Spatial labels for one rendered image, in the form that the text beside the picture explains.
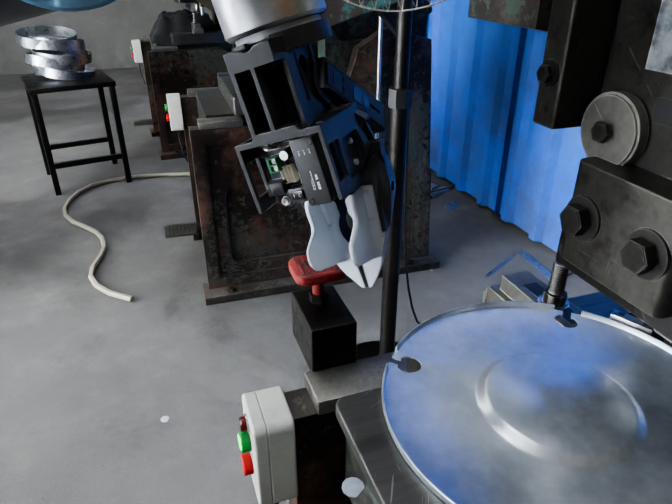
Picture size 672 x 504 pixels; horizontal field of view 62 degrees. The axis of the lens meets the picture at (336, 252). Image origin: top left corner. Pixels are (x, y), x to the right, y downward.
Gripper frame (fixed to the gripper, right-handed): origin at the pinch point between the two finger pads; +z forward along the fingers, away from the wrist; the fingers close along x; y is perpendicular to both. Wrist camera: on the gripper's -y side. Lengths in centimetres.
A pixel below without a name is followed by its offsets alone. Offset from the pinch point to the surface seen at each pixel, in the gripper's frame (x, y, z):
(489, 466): 9.4, 9.2, 12.4
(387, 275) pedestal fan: -36, -80, 39
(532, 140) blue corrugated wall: -12, -203, 43
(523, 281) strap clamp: 8.0, -23.4, 14.7
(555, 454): 13.6, 6.6, 13.4
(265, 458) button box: -20.7, -0.5, 23.3
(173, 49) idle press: -200, -238, -42
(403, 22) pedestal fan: -16, -80, -18
